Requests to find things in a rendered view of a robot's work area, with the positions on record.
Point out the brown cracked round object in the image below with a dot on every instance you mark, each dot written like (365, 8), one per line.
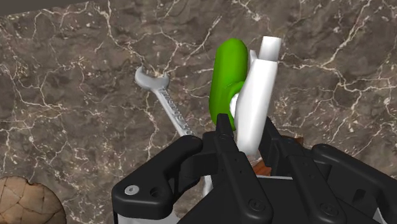
(28, 203)

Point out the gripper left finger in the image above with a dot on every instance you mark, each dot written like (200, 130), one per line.
(161, 173)

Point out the green and white handheld tool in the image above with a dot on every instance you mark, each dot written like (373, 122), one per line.
(256, 93)

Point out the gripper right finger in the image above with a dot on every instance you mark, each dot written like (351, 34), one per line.
(341, 173)

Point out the silver open-end wrench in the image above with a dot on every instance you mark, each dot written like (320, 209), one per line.
(161, 91)

